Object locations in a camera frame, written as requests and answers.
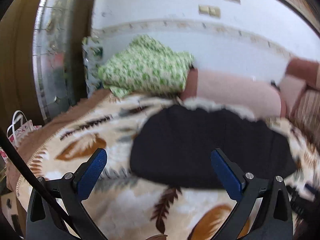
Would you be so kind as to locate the gold wall switch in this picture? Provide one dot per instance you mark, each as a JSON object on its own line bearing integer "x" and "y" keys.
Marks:
{"x": 209, "y": 11}

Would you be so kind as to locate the white patterned shopping bag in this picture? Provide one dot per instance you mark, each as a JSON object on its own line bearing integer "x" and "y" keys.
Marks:
{"x": 22, "y": 132}

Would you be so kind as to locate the green checked pillow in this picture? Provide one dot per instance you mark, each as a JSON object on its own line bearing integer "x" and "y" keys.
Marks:
{"x": 147, "y": 67}

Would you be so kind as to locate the mirrored wardrobe door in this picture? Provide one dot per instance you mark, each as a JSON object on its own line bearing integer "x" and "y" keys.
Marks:
{"x": 62, "y": 42}

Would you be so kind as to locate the grey floral cloth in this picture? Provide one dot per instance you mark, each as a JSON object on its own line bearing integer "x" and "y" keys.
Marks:
{"x": 92, "y": 55}

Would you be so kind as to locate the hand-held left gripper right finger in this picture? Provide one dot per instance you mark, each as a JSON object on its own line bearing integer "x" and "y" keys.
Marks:
{"x": 228, "y": 177}

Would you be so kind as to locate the beige leaf print blanket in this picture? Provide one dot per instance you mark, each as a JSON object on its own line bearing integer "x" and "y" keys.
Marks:
{"x": 125, "y": 205}

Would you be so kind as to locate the pink brown padded sofa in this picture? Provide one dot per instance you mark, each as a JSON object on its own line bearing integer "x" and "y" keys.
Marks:
{"x": 237, "y": 90}

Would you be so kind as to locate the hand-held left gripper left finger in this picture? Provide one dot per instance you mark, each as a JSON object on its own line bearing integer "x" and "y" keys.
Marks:
{"x": 91, "y": 172}

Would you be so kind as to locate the black jacket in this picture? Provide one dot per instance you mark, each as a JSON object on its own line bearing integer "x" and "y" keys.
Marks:
{"x": 200, "y": 142}

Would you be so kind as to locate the beige patterned sofa cover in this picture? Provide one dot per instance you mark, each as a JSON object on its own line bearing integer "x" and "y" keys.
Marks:
{"x": 307, "y": 112}

